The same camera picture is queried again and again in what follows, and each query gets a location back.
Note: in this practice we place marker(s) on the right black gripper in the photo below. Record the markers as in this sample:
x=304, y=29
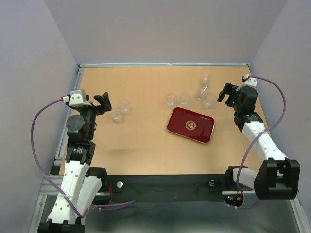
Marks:
x=234, y=90

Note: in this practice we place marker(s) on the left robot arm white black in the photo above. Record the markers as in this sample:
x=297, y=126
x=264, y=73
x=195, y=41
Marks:
x=80, y=181

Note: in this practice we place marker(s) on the circuit board with leds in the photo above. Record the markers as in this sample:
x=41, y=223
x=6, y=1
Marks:
x=233, y=199

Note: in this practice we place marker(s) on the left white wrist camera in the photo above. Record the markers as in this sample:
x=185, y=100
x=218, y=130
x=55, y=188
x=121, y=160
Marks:
x=76, y=98

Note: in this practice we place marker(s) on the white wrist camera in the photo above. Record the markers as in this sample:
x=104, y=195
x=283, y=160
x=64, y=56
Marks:
x=76, y=98
x=249, y=81

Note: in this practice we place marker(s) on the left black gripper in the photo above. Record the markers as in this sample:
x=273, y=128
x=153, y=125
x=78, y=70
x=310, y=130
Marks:
x=105, y=105

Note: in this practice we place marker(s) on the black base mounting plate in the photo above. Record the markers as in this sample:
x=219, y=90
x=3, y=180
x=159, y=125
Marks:
x=165, y=188

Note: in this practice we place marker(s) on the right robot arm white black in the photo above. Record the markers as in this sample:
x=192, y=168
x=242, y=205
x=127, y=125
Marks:
x=278, y=176

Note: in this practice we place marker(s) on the red lacquer tray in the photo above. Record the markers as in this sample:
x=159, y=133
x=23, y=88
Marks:
x=191, y=125

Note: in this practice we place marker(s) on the clear glass lying tipped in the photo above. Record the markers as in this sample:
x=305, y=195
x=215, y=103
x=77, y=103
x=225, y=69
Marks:
x=202, y=92

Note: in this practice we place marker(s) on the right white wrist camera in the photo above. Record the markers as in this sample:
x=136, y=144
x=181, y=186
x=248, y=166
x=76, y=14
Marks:
x=249, y=81

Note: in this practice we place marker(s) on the clear glass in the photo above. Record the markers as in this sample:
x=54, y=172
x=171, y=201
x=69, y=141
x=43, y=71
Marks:
x=185, y=99
x=202, y=92
x=210, y=101
x=124, y=106
x=205, y=80
x=171, y=100
x=116, y=116

